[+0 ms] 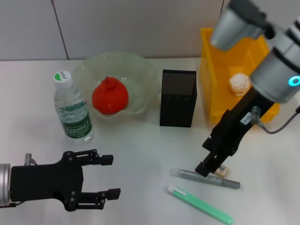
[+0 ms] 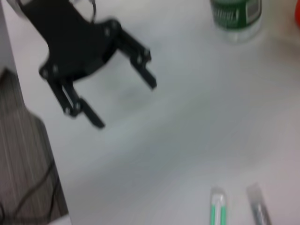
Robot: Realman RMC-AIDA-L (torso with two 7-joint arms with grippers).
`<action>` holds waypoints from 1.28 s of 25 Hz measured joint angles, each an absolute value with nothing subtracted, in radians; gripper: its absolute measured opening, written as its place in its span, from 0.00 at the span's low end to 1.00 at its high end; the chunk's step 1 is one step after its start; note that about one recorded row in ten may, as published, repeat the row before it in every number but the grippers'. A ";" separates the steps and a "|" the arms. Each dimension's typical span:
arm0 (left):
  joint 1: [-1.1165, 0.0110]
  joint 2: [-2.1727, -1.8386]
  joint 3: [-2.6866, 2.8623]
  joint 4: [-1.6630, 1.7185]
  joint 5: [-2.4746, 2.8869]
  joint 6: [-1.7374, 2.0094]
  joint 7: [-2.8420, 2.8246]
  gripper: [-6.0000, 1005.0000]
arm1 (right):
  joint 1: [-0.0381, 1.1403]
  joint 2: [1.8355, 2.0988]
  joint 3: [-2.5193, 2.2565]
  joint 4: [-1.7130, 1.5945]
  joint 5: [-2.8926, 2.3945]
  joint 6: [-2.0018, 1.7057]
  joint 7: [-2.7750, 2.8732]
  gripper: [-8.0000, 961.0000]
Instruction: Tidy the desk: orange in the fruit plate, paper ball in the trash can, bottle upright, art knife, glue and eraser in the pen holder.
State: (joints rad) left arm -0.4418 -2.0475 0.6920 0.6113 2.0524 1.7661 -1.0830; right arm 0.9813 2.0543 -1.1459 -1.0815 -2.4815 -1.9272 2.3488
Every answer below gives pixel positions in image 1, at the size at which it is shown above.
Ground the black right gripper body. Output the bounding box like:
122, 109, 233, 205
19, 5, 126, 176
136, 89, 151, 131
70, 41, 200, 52
210, 88, 275, 156

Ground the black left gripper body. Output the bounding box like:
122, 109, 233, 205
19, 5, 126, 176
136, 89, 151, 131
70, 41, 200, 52
10, 150, 85, 212

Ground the white paper ball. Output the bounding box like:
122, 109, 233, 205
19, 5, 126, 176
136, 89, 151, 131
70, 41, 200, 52
228, 72, 252, 97

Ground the mint green pen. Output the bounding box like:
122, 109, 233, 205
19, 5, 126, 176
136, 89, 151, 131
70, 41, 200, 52
167, 185, 235, 225

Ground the clear green-label water bottle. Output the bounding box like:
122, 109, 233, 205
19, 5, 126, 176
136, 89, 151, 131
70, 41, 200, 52
52, 70, 95, 146

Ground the orange fruit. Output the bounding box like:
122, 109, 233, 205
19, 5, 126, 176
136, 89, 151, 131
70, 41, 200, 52
91, 75, 129, 115

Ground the beige eraser with barcode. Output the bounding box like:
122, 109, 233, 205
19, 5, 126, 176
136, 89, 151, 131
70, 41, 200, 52
214, 164, 232, 175

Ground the silver grey marker pen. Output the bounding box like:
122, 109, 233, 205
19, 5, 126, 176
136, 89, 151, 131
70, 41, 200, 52
169, 168, 241, 189

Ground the black mesh pen holder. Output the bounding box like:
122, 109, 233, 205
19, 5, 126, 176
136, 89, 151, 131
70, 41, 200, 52
159, 69, 198, 128

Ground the pale green glass fruit plate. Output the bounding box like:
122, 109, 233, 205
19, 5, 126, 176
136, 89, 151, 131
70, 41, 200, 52
71, 52, 158, 120

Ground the yellow plastic bin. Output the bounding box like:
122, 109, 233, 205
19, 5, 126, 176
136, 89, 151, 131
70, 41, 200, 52
199, 27, 281, 125

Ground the grey cable with silver plug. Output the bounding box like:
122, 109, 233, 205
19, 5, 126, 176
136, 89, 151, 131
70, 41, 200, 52
24, 152, 38, 166
251, 105, 297, 135

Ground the right wrist camera housing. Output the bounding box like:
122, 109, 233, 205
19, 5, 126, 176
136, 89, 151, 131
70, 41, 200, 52
209, 0, 275, 52

